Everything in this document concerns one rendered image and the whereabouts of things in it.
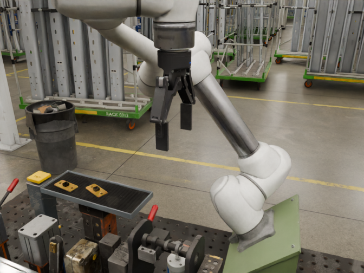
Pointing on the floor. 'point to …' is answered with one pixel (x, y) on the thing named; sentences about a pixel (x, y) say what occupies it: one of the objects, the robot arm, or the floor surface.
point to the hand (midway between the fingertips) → (175, 134)
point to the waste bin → (53, 134)
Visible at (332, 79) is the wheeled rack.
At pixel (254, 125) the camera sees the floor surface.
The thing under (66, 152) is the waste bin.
